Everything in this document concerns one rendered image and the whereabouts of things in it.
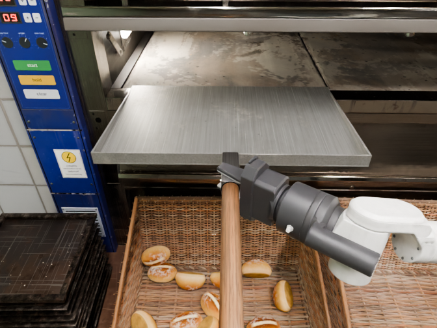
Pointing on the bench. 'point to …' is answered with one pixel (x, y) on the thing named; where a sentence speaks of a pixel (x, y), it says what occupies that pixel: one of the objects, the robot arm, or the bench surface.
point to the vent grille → (87, 212)
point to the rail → (250, 12)
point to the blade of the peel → (231, 127)
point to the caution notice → (70, 163)
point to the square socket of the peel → (232, 158)
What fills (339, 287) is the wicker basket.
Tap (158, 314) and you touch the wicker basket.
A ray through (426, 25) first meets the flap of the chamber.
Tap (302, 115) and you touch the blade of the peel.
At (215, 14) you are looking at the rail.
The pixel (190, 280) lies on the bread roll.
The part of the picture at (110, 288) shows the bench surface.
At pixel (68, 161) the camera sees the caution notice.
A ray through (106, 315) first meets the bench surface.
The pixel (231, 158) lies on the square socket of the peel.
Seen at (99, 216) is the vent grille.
